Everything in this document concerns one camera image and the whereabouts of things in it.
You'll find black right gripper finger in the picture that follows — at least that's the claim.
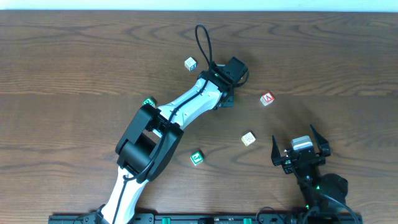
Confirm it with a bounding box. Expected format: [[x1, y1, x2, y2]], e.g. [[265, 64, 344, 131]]
[[271, 136, 284, 166], [310, 124, 331, 157]]

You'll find red letter A block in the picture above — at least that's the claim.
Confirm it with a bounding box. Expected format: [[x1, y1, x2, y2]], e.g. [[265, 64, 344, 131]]
[[260, 91, 275, 106]]

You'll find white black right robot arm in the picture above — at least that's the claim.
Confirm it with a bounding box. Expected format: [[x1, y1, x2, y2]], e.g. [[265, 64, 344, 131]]
[[271, 126, 348, 213]]

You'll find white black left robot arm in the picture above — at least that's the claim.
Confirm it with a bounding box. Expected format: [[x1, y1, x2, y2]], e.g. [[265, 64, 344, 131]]
[[95, 57, 248, 223]]

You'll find yellow engraved wooden block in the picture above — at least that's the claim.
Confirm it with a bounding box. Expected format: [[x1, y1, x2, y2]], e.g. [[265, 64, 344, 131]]
[[241, 131, 256, 146]]

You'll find blue letter P block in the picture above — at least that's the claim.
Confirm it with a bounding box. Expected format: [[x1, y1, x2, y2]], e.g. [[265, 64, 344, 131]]
[[184, 57, 197, 72]]

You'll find green letter J block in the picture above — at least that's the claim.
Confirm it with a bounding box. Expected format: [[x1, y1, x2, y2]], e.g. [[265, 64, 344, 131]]
[[190, 151, 204, 166]]

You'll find green letter R block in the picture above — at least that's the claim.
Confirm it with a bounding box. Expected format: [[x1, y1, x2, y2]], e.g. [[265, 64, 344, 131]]
[[142, 96, 157, 108]]

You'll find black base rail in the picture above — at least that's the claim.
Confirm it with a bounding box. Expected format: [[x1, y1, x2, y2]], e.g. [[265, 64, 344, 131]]
[[48, 212, 364, 224]]

